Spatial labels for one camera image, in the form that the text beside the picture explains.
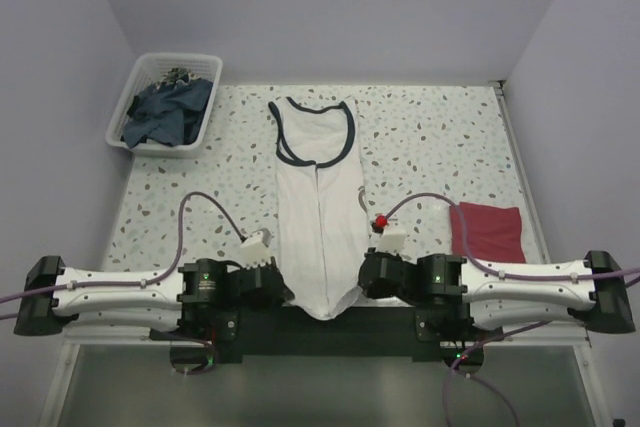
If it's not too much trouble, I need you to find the aluminium front rail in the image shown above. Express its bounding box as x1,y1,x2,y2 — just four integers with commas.
64,326,152,346

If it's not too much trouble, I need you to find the white plastic basket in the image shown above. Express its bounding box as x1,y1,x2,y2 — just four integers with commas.
105,52,223,159

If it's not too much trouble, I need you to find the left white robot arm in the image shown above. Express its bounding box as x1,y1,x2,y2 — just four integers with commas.
13,256,294,341

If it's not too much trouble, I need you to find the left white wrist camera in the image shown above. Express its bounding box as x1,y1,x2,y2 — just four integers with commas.
240,228,272,268

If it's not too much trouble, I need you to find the blue denim tank top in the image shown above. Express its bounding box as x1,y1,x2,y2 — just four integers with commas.
121,78,213,148

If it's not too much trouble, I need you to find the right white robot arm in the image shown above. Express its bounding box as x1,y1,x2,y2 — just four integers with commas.
358,250,636,340

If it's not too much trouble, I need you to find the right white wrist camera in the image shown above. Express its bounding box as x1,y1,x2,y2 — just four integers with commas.
371,215,407,255

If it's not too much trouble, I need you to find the patterned tank top in basket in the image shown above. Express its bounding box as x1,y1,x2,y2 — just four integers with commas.
160,67,195,85

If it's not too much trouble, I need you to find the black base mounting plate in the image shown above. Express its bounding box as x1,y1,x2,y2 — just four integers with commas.
149,307,501,364

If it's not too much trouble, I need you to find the red tank top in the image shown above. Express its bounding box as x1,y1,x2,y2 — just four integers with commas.
458,202,526,263

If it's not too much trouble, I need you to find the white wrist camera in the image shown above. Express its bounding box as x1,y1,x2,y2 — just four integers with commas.
371,215,407,255
240,228,272,268

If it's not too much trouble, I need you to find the white tank top navy trim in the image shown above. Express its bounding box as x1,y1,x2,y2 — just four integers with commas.
268,97,369,321

